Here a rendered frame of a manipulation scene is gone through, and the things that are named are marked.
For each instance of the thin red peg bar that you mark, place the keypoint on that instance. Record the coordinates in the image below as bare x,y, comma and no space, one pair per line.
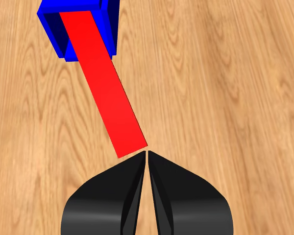
105,85

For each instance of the blue hollow socket block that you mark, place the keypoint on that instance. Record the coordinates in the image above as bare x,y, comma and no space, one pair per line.
110,24

